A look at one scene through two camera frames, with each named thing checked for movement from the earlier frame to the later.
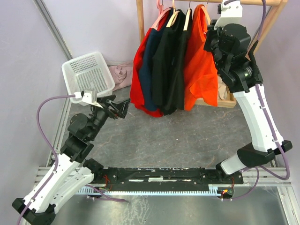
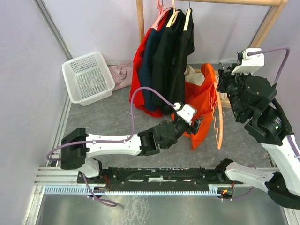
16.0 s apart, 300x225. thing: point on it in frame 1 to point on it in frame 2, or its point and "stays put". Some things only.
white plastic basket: x=88 y=72 stays put
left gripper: x=120 y=109 to x=193 y=129
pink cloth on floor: x=122 y=74 stays put
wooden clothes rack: x=229 y=101 stays put
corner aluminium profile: x=53 y=27 stays put
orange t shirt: x=200 y=81 to x=202 y=98
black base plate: x=121 y=177 stays put
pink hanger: x=161 y=11 stays put
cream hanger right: x=186 y=21 stays put
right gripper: x=211 y=33 to x=225 y=76
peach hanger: x=206 y=12 to x=221 y=126
